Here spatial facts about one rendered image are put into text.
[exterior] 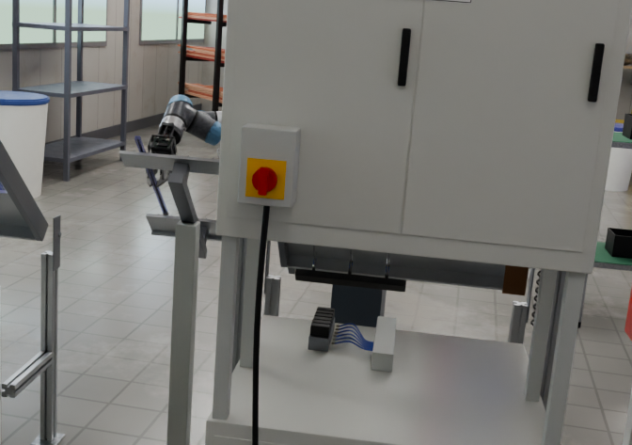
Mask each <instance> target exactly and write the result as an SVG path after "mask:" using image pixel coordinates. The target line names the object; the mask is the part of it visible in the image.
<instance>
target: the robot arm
mask: <svg viewBox="0 0 632 445"><path fill-rule="evenodd" d="M221 122H222V111H210V112H205V111H202V110H196V109H194V108H193V103H192V101H191V100H190V99H189V98H188V97H186V96H184V95H175V96H173V97H172V98H171V99H170V101H169V103H168V105H167V106H166V112H165V114H164V117H163V119H162V121H161V124H160V127H159V132H158V135H151V137H150V142H151V144H150V142H149V145H148V150H149V151H150V149H151V153H158V154H169V155H173V154H175V155H177V154H176V152H177V146H176V145H177V144H179V143H180V141H181V138H182V135H183V132H184V131H185V132H187V133H189V134H191V135H194V136H196V137H197V138H199V139H201V140H203V141H205V142H206V143H209V144H211V145H213V146H215V145H217V144H218V142H219V141H220V140H221ZM155 136H156V137H155ZM169 173H172V170H161V169H160V179H159V180H158V181H157V184H156V187H159V186H161V185H162V184H163V183H165V182H166V181H168V178H169ZM146 176H147V182H148V185H149V187H152V184H151V182H150V177H149V175H148V172H147V170H146Z"/></svg>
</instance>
